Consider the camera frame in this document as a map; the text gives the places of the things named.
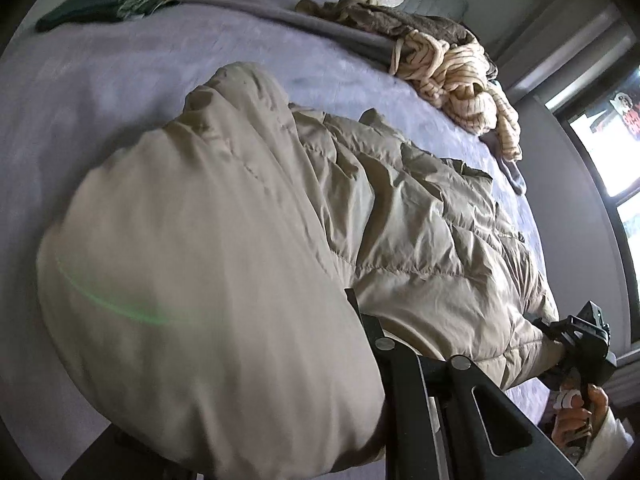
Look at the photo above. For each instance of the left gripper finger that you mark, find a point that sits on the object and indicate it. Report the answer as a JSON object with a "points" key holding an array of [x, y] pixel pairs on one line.
{"points": [[448, 420]]}

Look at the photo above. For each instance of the beige puffer down jacket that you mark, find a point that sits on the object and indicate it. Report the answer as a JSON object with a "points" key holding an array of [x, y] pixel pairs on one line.
{"points": [[204, 287]]}

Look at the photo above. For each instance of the person right hand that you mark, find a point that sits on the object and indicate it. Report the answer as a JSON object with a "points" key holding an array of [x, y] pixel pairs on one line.
{"points": [[577, 418]]}

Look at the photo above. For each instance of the bright window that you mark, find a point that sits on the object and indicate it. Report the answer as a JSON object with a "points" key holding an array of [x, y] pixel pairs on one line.
{"points": [[605, 124]]}

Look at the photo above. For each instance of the cream striped knit garment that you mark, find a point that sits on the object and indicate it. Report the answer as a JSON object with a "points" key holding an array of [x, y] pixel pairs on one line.
{"points": [[455, 80]]}

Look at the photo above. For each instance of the grey window curtain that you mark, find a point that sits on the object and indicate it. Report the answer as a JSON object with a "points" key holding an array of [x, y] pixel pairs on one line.
{"points": [[558, 41]]}

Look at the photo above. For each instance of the brown furry garment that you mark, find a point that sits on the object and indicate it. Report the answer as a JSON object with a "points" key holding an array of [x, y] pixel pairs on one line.
{"points": [[391, 23]]}

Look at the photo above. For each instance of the lavender bed cover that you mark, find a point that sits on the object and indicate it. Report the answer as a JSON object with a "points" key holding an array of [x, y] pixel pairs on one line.
{"points": [[72, 96]]}

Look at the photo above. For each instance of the dark green fringed scarf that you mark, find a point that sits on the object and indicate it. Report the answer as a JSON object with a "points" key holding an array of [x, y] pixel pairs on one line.
{"points": [[99, 11]]}

